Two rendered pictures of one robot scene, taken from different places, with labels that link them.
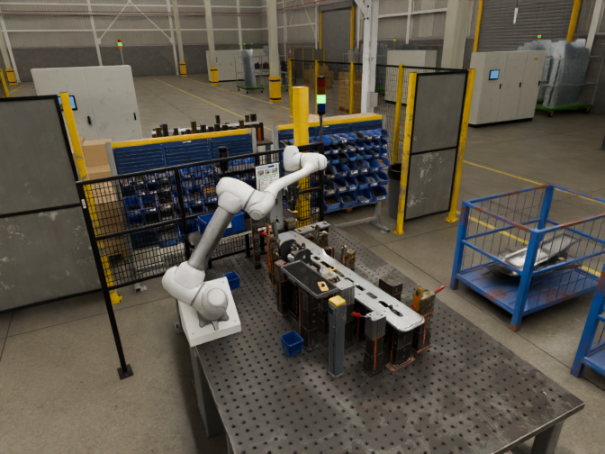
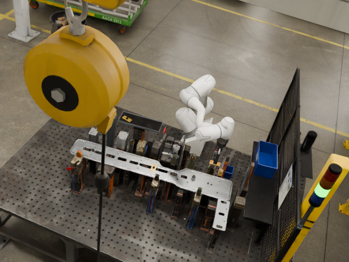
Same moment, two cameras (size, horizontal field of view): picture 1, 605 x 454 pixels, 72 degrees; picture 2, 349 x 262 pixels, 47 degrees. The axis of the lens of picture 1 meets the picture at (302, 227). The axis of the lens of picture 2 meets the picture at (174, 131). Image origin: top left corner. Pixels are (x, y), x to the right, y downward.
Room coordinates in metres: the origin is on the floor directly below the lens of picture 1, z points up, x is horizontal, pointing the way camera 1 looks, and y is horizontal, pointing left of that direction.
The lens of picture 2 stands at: (3.80, -1.91, 3.45)
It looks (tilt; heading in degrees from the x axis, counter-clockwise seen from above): 41 degrees down; 128
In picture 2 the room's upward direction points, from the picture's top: 12 degrees clockwise
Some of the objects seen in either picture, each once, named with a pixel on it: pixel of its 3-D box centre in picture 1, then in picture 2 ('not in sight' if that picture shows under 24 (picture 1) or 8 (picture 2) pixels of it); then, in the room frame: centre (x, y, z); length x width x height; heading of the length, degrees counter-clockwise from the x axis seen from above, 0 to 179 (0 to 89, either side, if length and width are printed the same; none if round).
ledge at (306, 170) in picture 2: (238, 164); (304, 156); (3.20, 0.49, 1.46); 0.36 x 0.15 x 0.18; 122
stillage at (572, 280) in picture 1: (534, 250); not in sight; (3.53, -2.20, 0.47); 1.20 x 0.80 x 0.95; 114
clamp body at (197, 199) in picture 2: (321, 253); (193, 210); (2.79, -0.14, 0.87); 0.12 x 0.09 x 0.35; 122
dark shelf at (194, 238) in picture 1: (242, 227); (261, 179); (2.99, 0.46, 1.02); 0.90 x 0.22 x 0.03; 122
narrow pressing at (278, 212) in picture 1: (276, 209); (244, 180); (2.96, 0.19, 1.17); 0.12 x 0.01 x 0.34; 122
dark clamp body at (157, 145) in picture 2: not in sight; (154, 159); (2.20, -0.04, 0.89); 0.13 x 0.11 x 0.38; 122
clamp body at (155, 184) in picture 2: (347, 274); (152, 195); (2.48, -0.30, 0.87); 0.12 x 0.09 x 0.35; 122
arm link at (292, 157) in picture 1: (293, 158); (225, 127); (2.73, 0.05, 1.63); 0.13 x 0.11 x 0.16; 73
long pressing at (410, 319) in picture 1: (335, 270); (150, 168); (2.32, -0.20, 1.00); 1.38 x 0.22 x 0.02; 32
